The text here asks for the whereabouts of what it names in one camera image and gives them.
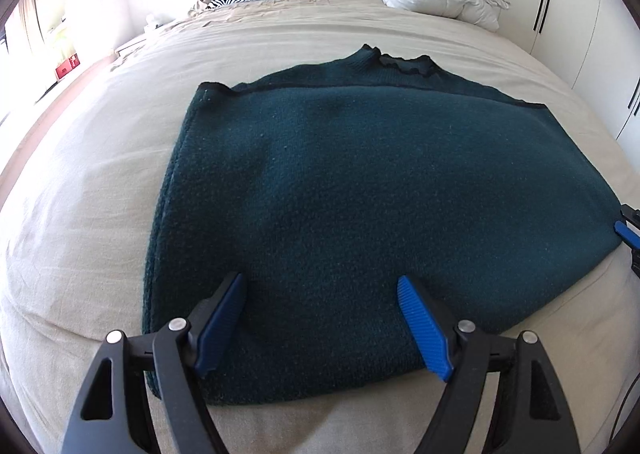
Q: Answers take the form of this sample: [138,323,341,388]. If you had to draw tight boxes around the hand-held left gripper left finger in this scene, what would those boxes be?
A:
[60,271,248,454]

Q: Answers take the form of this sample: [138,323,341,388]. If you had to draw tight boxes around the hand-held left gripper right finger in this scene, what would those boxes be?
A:
[396,275,583,454]

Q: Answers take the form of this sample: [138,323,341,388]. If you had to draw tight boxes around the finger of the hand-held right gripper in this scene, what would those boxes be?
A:
[614,204,640,280]

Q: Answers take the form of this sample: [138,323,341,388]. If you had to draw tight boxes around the dark green sweater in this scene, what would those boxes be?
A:
[141,45,623,407]

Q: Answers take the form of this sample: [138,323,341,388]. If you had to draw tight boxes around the bed with beige sheet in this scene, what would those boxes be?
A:
[0,0,640,454]

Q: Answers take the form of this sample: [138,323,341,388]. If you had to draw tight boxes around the white wardrobe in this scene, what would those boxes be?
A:
[500,0,640,145]

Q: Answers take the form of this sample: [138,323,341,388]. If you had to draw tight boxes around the white nightstand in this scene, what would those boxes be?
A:
[114,26,171,59]

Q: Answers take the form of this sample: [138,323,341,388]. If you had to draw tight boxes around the red box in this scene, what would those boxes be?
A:
[55,54,80,80]

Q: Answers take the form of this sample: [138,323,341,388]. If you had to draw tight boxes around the light curtain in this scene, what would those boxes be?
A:
[14,0,43,62]

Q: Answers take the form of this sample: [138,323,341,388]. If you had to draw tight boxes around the black cable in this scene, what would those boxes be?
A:
[607,374,640,454]

